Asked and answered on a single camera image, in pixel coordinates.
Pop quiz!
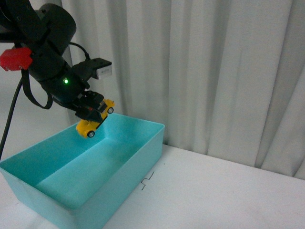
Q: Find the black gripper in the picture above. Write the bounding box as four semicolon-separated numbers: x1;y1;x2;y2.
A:
38;61;112;125

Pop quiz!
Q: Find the yellow beetle toy car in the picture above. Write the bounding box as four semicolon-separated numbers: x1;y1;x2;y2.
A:
76;99;115;138

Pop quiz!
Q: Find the turquoise plastic storage box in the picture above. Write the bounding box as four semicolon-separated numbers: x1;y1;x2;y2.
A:
0;114;164;229

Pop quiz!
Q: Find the red plastic clip block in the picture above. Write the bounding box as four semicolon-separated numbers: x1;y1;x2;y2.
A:
0;47;33;71

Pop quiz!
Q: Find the grey pleated curtain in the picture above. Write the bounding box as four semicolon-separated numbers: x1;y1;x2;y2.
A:
56;0;305;179

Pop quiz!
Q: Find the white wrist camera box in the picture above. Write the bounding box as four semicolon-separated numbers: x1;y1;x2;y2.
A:
96;65;112;80

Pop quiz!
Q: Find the black cable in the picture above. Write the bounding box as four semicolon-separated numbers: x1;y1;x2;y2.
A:
0;42;90;161

